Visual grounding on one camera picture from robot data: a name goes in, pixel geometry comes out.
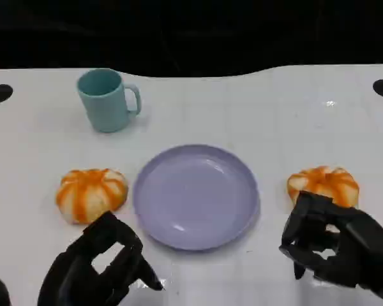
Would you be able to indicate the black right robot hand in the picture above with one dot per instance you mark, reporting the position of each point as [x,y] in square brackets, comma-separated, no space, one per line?
[364,242]

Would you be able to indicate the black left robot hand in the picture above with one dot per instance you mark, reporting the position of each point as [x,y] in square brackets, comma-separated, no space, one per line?
[70,271]

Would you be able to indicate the orange and white bread roll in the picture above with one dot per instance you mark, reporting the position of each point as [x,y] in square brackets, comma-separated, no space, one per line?
[322,181]
[89,194]

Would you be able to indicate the lilac plate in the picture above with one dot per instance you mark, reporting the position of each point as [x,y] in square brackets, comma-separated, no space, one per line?
[194,197]

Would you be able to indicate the pale green mug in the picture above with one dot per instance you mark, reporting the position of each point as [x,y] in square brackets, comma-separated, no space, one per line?
[105,108]

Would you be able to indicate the black backdrop cloth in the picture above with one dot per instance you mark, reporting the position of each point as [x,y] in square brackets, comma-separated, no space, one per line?
[191,32]

